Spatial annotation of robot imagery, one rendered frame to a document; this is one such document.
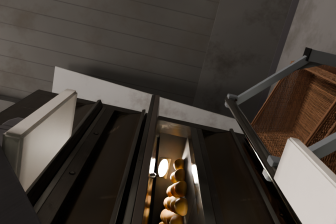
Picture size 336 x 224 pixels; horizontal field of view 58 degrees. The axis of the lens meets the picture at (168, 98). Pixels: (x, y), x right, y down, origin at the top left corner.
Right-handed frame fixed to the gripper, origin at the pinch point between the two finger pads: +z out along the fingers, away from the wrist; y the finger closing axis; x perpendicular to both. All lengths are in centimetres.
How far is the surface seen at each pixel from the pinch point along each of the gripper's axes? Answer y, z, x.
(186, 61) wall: 30, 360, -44
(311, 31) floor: 141, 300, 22
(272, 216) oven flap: 46, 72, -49
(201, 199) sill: 23, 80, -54
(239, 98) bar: 28, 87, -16
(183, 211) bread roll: 21, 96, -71
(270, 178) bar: 23.9, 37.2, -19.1
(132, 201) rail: -1, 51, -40
